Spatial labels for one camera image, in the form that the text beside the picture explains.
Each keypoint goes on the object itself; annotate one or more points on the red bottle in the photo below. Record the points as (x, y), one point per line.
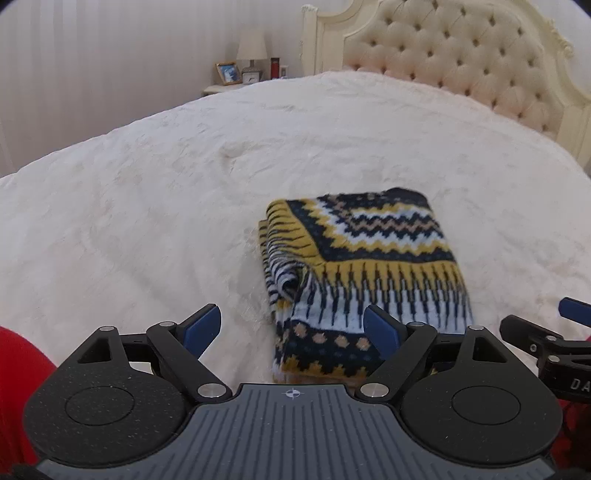
(275, 68)

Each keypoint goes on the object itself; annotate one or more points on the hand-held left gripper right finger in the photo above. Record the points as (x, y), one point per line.
(381, 330)

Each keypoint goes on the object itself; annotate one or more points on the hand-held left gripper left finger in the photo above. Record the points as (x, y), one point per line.
(203, 330)

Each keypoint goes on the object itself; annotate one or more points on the navy yellow patterned knit sweater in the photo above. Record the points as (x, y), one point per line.
(369, 249)

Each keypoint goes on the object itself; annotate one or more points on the cream tufted headboard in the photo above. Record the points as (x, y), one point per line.
(461, 60)

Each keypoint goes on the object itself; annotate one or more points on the gold photo frame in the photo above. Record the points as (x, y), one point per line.
(228, 74)

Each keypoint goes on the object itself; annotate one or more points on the white nightstand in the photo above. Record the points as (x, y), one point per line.
(226, 88)

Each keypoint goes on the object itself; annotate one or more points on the white table lamp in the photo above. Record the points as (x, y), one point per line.
(252, 46)

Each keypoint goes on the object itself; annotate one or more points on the cream bedspread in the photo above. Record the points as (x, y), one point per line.
(161, 184)

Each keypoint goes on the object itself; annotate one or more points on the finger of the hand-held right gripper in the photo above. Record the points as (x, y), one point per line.
(526, 330)
(575, 311)

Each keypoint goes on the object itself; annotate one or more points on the small table clock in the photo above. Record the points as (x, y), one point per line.
(251, 75)

